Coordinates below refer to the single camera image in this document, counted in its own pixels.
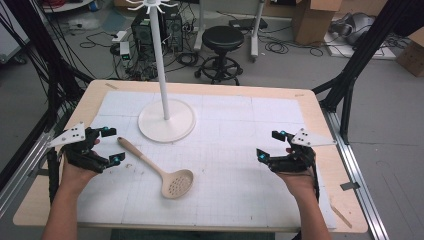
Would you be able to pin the small cardboard box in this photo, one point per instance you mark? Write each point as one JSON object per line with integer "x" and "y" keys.
{"x": 411, "y": 55}

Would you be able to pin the tall cardboard box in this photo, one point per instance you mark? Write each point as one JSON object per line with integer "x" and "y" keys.
{"x": 313, "y": 23}

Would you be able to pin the aluminium rail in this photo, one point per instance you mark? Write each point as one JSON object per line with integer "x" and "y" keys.
{"x": 20, "y": 181}
{"x": 355, "y": 173}

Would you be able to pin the thin wooden stick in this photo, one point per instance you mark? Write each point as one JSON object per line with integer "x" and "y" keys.
{"x": 340, "y": 215}

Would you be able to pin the person's right hand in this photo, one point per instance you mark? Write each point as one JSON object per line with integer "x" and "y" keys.
{"x": 298, "y": 183}

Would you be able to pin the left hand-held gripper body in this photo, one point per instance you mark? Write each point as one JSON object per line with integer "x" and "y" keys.
{"x": 83, "y": 151}

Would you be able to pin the white power strip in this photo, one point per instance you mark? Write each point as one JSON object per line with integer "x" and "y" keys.
{"x": 119, "y": 36}

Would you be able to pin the black flat device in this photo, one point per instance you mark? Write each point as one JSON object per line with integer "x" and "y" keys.
{"x": 248, "y": 23}

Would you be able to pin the black metal frame stand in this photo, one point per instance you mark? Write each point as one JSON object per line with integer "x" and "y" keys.
{"x": 353, "y": 66}
{"x": 50, "y": 66}

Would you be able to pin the person's dark trousers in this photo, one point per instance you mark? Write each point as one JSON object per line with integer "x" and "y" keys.
{"x": 193, "y": 235}

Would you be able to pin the white hook rack stand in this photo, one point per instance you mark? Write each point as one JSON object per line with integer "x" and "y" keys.
{"x": 166, "y": 128}

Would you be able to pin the white stand leg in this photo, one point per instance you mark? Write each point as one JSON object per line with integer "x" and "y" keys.
{"x": 199, "y": 26}
{"x": 256, "y": 30}

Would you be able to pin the black computer tower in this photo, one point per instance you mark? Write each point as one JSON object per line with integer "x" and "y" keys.
{"x": 174, "y": 33}

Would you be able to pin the grey tape strip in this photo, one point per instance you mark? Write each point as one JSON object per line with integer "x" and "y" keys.
{"x": 350, "y": 186}

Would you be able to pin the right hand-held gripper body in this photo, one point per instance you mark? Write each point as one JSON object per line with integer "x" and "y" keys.
{"x": 296, "y": 158}

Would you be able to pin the wooden slotted spoon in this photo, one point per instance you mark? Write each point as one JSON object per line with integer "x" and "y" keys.
{"x": 141, "y": 155}

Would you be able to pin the white box with green display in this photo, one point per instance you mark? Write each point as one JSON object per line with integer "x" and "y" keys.
{"x": 125, "y": 51}

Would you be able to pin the black round stool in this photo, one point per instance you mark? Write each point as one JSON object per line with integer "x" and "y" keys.
{"x": 222, "y": 38}

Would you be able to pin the white grid mat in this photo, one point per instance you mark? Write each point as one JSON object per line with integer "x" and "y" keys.
{"x": 233, "y": 150}

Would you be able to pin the person's left hand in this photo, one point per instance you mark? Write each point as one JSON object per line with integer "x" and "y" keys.
{"x": 76, "y": 176}

